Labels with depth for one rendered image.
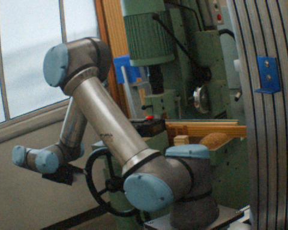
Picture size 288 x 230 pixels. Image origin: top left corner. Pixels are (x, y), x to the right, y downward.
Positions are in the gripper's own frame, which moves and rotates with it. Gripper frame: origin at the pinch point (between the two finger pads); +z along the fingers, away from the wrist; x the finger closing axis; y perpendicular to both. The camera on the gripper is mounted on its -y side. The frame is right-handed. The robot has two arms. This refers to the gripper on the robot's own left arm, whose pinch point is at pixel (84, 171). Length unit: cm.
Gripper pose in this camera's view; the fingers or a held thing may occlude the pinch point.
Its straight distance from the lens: 197.9
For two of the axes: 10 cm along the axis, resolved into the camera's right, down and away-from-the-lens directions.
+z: 6.4, 2.6, 7.3
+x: 7.5, 0.0, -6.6
